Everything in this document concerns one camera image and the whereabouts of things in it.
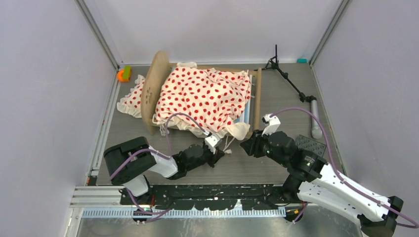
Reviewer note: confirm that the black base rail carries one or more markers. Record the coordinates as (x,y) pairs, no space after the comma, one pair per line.
(199,201)

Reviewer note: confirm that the black perforated pad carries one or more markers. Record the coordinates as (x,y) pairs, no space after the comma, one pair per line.
(311,145)

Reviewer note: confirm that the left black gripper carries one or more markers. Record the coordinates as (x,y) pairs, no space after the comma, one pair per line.
(214,157)

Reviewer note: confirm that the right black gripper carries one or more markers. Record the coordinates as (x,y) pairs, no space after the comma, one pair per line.
(252,145)

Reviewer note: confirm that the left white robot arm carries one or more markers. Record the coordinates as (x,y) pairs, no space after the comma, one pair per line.
(127,162)

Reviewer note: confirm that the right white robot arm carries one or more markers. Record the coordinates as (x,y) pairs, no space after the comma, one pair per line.
(312,179)

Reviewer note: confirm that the strawberry print small pillow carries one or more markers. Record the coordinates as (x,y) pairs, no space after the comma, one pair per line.
(131,103)

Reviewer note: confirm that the teal small block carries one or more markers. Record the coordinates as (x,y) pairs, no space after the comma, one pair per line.
(302,60)

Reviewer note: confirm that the wooden pet bed frame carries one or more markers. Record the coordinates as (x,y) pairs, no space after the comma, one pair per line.
(161,68)

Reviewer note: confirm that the strawberry print ruffled blanket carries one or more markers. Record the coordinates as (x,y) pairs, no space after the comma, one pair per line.
(196,99)

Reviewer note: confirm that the orange green toy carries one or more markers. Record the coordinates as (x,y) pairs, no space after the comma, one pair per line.
(124,74)

